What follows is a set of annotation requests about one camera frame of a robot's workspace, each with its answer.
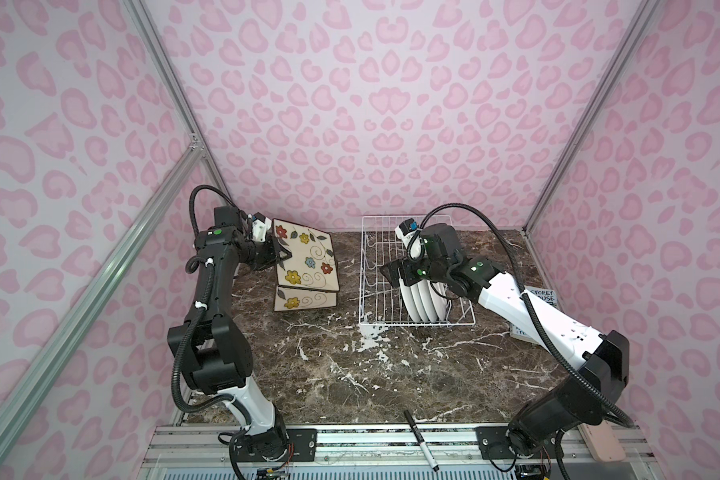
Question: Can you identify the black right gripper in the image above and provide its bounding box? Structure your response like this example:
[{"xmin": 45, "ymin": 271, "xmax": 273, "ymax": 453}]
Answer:
[{"xmin": 376, "ymin": 250, "xmax": 450, "ymax": 288}]

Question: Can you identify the white round plate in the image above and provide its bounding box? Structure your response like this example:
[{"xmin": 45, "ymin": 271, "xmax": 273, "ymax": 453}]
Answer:
[
  {"xmin": 411, "ymin": 282, "xmax": 430, "ymax": 323},
  {"xmin": 419, "ymin": 280, "xmax": 440, "ymax": 323},
  {"xmin": 400, "ymin": 279, "xmax": 422, "ymax": 323},
  {"xmin": 430, "ymin": 283, "xmax": 451, "ymax": 322}
]

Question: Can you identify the floral square plate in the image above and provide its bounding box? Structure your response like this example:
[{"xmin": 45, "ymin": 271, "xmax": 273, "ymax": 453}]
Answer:
[{"xmin": 274, "ymin": 287, "xmax": 338, "ymax": 312}]

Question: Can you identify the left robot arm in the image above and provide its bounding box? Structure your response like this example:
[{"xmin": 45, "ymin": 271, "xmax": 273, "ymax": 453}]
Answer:
[{"xmin": 167, "ymin": 206, "xmax": 289, "ymax": 460}]

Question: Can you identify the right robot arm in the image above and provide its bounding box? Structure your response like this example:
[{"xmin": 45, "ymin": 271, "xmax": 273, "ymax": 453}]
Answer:
[{"xmin": 380, "ymin": 219, "xmax": 630, "ymax": 457}]

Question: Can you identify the The 143-Storey Treehouse book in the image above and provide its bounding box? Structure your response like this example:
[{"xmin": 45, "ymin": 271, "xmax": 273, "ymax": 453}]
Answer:
[{"xmin": 510, "ymin": 286, "xmax": 560, "ymax": 347}]

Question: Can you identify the black marker pen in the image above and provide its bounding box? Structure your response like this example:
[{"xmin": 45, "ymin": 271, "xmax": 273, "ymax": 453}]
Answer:
[{"xmin": 403, "ymin": 409, "xmax": 440, "ymax": 473}]

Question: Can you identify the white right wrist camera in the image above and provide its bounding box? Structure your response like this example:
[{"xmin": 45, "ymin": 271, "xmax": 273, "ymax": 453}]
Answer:
[{"xmin": 395, "ymin": 218, "xmax": 422, "ymax": 259}]

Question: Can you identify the white wire dish rack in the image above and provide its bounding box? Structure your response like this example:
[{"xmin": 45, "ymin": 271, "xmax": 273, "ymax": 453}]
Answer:
[{"xmin": 358, "ymin": 215, "xmax": 476, "ymax": 327}]

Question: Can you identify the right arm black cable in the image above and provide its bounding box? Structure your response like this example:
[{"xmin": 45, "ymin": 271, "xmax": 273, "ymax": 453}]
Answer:
[{"xmin": 407, "ymin": 202, "xmax": 636, "ymax": 428}]

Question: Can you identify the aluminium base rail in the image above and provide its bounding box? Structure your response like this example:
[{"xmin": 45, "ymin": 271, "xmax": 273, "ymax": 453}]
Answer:
[{"xmin": 137, "ymin": 423, "xmax": 664, "ymax": 479}]

